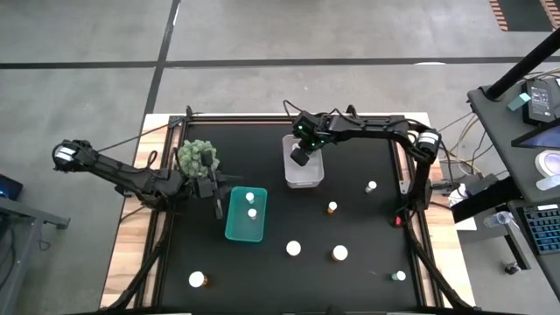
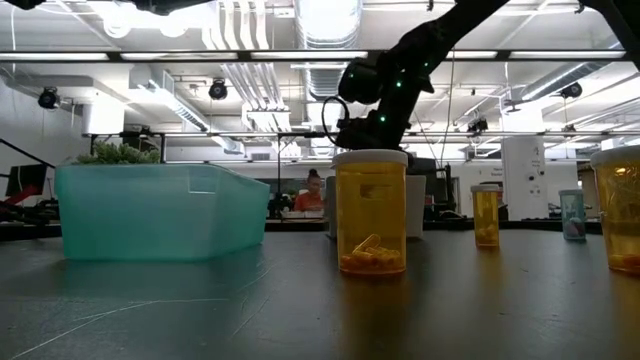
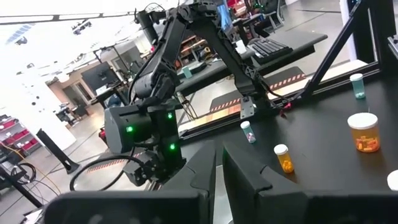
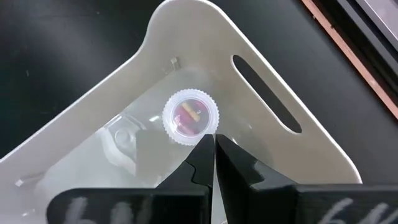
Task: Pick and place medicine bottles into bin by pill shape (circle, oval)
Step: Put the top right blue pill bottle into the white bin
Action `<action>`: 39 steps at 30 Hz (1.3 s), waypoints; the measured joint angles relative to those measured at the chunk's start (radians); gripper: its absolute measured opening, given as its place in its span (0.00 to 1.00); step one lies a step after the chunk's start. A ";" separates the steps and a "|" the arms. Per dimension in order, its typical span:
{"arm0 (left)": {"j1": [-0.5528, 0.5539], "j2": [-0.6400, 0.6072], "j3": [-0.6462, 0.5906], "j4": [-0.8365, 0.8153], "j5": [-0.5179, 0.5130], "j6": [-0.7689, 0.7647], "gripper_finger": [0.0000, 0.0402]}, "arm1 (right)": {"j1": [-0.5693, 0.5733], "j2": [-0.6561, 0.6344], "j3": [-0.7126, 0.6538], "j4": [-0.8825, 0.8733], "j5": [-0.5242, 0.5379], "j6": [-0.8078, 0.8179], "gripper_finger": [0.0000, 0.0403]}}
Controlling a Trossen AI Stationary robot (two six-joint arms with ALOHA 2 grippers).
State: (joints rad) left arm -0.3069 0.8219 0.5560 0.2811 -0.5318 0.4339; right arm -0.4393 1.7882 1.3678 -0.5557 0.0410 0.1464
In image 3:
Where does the red storage rack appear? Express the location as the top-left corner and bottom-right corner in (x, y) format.
(0, 114), (43, 156)

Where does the monitor with blue screen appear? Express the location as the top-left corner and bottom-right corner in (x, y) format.
(216, 2), (234, 34)

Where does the black diagonal frame strut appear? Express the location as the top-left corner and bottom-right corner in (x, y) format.
(300, 12), (358, 100)

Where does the black mat with orange stripes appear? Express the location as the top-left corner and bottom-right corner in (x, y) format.
(210, 65), (307, 113)

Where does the black keyboard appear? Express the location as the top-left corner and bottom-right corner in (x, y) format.
(248, 37), (294, 65)

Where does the black upright frame post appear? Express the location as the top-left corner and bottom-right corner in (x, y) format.
(353, 0), (398, 74)

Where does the teal bottle with pink pills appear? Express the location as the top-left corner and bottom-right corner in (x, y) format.
(239, 120), (257, 144)

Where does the silver mounting bracket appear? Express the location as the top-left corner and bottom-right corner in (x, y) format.
(239, 95), (256, 120)

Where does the small orange pill bottle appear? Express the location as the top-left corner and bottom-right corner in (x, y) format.
(273, 143), (295, 174)

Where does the large orange pill bottle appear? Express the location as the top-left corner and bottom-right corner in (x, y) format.
(386, 169), (398, 191)
(347, 112), (381, 153)

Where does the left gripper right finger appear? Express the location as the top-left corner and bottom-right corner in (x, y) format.
(222, 141), (308, 224)

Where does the black computer monitor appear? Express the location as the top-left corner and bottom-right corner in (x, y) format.
(80, 61), (122, 94)

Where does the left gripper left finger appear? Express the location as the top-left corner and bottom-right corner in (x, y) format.
(160, 140), (218, 198)

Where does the teal pill bottle white cap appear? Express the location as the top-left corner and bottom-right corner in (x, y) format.
(349, 73), (366, 100)

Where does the black floor stand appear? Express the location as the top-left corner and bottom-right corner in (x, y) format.
(35, 128), (81, 175)

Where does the red connector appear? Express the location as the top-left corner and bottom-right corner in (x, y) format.
(278, 101), (293, 118)

